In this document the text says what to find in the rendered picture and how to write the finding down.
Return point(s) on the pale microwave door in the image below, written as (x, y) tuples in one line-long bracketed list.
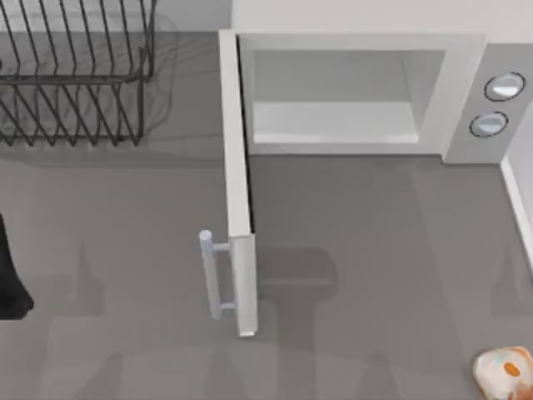
[(238, 187)]

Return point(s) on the pale microwave oven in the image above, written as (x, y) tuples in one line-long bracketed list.
[(458, 104)]

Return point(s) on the round microwave knob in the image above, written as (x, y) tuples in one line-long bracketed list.
[(504, 86), (489, 124)]

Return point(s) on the white and orange bottle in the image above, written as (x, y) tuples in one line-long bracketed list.
[(501, 373)]

